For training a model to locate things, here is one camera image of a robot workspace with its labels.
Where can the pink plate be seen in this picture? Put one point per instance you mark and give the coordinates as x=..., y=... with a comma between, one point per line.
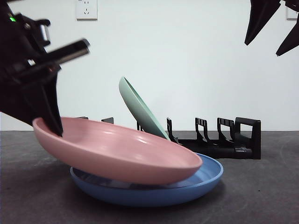
x=116, y=151

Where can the green plate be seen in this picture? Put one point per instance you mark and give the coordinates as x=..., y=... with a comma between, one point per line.
x=137, y=109

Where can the black dish rack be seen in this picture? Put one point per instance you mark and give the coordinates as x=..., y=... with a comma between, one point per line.
x=254, y=140

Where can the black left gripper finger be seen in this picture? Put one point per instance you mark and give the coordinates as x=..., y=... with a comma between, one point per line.
x=16, y=102
x=50, y=105

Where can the white wall socket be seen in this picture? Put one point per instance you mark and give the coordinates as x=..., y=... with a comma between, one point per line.
x=293, y=14
x=87, y=9

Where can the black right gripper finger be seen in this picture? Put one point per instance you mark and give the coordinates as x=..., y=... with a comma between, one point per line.
x=289, y=39
x=259, y=18

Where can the blue plate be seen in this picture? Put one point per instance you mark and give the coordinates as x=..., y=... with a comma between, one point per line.
x=140, y=196

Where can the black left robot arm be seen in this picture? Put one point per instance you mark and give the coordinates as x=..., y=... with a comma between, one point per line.
x=11, y=39

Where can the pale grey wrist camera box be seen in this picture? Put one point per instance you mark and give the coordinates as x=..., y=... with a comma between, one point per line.
x=44, y=32

